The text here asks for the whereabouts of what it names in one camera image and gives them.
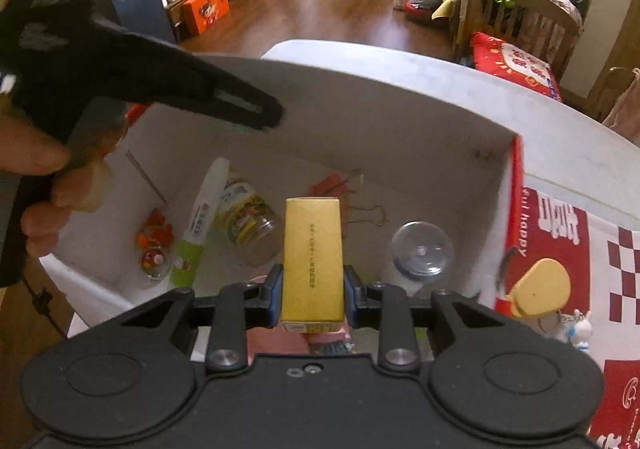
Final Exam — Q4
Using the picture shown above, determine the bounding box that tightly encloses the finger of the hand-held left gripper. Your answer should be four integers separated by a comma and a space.
92, 16, 285, 131

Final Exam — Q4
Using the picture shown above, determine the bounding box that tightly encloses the binder clip wire handle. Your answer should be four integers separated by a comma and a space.
345, 203, 390, 230

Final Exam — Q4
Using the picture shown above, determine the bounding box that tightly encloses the orange plastic toy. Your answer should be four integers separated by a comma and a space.
135, 208, 174, 250

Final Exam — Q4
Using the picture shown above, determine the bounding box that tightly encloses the small capsule red toy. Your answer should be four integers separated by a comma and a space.
137, 246, 172, 284

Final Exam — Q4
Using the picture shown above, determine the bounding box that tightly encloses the pink cloth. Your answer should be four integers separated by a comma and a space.
602, 69, 640, 145

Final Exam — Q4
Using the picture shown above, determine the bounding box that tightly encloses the gold cardboard box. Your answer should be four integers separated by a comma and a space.
280, 196, 347, 334

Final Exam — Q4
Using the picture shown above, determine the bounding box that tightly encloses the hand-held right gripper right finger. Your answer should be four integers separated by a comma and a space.
342, 264, 506, 375

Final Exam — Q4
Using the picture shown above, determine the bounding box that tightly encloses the orange printed box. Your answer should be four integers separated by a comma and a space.
181, 0, 231, 35

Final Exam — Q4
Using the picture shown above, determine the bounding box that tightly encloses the green and white bottle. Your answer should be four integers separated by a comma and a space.
169, 158, 231, 289

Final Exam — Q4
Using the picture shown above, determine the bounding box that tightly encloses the glass jar yellow label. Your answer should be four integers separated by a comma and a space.
214, 173, 283, 267

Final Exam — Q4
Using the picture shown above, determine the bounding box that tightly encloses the thin grey stick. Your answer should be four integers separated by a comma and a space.
125, 150, 168, 205

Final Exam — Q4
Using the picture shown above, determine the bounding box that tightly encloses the red floor cushion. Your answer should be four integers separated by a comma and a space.
404, 2, 441, 23

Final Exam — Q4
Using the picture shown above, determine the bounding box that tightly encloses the clear plastic capsule ball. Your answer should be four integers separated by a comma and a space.
389, 220, 456, 285

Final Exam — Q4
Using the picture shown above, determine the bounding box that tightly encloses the white and blue figurine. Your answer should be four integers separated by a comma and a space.
560, 309, 593, 352

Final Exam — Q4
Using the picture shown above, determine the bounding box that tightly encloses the yellow rounded plastic toy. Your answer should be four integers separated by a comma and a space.
505, 259, 572, 320

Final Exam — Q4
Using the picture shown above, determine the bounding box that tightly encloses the black cable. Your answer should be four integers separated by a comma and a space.
20, 274, 68, 340

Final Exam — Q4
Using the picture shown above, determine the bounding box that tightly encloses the red printed cushion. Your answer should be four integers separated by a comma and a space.
470, 32, 563, 102

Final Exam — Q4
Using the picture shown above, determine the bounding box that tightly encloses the person's left hand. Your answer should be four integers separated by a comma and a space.
0, 116, 111, 256

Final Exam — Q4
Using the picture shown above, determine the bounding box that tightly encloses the red checked printed cloth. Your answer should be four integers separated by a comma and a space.
502, 186, 640, 449

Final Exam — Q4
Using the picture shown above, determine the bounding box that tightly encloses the white cardboard box red outside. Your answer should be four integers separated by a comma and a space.
39, 54, 527, 365

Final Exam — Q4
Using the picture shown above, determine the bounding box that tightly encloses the wooden chair with cloth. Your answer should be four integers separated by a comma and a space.
592, 66, 640, 130

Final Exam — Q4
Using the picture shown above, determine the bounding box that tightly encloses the orange binder clip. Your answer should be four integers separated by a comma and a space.
306, 168, 365, 210

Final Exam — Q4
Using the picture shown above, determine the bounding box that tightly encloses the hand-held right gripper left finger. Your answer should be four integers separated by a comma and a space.
120, 263, 286, 375

